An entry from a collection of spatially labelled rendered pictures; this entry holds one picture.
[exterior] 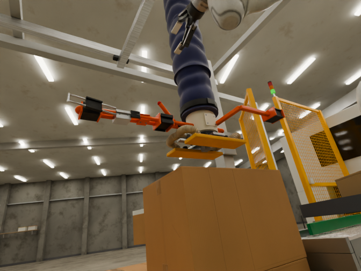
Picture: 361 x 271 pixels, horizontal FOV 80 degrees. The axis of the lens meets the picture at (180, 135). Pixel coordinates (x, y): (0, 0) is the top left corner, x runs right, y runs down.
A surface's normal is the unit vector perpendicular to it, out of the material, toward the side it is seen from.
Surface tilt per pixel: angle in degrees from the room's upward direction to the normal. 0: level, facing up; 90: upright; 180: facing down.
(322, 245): 90
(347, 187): 90
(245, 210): 90
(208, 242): 90
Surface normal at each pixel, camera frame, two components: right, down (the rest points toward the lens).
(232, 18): -0.03, 0.94
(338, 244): -0.86, -0.11
